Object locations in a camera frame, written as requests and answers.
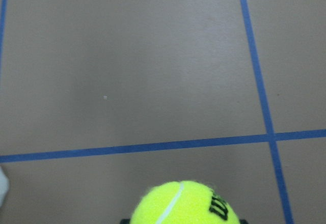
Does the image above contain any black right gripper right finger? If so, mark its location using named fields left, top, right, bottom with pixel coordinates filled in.
left=239, top=219, right=248, bottom=224

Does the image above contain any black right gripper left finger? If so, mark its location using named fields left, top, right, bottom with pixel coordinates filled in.
left=120, top=219, right=130, bottom=224

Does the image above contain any tennis ball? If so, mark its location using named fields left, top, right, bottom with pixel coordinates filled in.
left=130, top=181, right=241, bottom=224

